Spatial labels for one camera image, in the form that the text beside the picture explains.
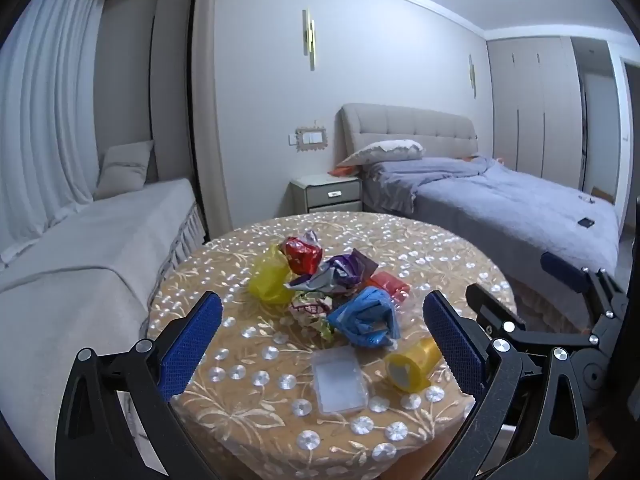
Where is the framed wall switch panel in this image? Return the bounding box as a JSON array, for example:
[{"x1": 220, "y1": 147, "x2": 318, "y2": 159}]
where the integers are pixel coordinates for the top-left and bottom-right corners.
[{"x1": 295, "y1": 121, "x2": 328, "y2": 152}]

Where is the red translucent packet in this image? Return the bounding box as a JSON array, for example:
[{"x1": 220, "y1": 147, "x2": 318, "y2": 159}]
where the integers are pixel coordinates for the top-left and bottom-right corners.
[{"x1": 370, "y1": 271, "x2": 411, "y2": 303}]

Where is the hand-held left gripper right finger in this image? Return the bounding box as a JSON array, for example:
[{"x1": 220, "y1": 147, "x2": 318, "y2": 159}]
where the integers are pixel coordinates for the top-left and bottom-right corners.
[{"x1": 422, "y1": 290, "x2": 591, "y2": 480}]

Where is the beige wardrobe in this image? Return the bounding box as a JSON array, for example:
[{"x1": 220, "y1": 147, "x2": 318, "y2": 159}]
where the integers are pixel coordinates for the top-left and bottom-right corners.
[{"x1": 487, "y1": 36, "x2": 586, "y2": 193}]

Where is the yellow plastic bag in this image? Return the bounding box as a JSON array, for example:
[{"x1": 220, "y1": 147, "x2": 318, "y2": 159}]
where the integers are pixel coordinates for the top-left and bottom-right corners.
[{"x1": 248, "y1": 245, "x2": 293, "y2": 306}]

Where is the grey nightstand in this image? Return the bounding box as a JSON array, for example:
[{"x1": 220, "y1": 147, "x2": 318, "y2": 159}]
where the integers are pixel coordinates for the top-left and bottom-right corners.
[{"x1": 290, "y1": 174, "x2": 363, "y2": 216}]

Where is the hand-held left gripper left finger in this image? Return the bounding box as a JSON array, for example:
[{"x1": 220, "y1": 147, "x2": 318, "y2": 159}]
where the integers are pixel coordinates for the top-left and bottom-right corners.
[{"x1": 54, "y1": 291, "x2": 224, "y2": 480}]

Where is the beige embroidered tablecloth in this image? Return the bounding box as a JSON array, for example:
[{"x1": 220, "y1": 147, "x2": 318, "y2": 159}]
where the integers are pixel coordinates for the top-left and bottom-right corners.
[{"x1": 147, "y1": 211, "x2": 518, "y2": 480}]

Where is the white door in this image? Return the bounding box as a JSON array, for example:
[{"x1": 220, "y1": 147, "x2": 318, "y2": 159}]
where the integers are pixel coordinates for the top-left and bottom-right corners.
[{"x1": 607, "y1": 42, "x2": 640, "y2": 221}]

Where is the white curtain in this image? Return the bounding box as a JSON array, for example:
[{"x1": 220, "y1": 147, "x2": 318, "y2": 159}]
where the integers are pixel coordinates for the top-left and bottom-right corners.
[{"x1": 0, "y1": 0, "x2": 108, "y2": 261}]

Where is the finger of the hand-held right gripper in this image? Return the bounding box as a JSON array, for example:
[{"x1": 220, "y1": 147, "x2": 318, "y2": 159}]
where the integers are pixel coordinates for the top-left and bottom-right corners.
[
  {"x1": 541, "y1": 251, "x2": 630, "y2": 341},
  {"x1": 465, "y1": 284, "x2": 601, "y2": 361}
]

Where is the yellow tape roll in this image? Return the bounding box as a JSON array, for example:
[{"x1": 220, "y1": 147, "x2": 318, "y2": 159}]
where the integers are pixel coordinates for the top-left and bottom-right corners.
[{"x1": 384, "y1": 336, "x2": 443, "y2": 393}]

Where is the purple foil wrapper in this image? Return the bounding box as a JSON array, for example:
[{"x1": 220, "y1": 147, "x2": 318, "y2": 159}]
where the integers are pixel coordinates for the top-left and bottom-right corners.
[{"x1": 320, "y1": 249, "x2": 378, "y2": 288}]

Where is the lavender bedspread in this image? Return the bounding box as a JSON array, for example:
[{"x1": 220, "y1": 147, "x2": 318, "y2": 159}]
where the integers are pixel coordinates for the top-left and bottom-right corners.
[{"x1": 362, "y1": 156, "x2": 621, "y2": 321}]

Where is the grey cushion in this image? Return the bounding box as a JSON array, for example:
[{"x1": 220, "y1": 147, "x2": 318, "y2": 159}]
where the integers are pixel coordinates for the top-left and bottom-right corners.
[{"x1": 93, "y1": 140, "x2": 156, "y2": 201}]

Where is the clear plastic box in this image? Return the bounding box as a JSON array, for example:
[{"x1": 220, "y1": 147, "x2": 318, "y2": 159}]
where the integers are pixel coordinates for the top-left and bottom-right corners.
[{"x1": 311, "y1": 346, "x2": 371, "y2": 415}]

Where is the white pillow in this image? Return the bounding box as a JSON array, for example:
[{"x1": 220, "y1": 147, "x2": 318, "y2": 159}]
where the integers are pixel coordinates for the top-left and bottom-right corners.
[{"x1": 337, "y1": 140, "x2": 426, "y2": 167}]

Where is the grey covered daybed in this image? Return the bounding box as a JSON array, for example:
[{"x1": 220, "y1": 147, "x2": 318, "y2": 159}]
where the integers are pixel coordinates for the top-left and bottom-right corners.
[{"x1": 0, "y1": 177, "x2": 206, "y2": 461}]

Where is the red foil wrapper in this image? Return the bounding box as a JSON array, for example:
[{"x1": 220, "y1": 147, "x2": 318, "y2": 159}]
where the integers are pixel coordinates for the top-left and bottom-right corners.
[{"x1": 280, "y1": 236, "x2": 323, "y2": 276}]

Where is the grey upholstered bed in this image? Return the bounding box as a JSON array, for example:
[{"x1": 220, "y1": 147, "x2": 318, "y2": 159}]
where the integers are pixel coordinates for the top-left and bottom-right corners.
[{"x1": 337, "y1": 103, "x2": 621, "y2": 333}]

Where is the white pink wrapper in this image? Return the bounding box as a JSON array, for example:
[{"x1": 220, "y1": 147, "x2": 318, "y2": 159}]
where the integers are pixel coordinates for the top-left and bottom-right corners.
[{"x1": 290, "y1": 295, "x2": 333, "y2": 323}]

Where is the blue plastic bag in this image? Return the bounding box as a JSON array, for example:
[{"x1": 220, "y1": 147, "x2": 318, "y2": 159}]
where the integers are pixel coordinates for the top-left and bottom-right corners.
[{"x1": 326, "y1": 286, "x2": 401, "y2": 350}]

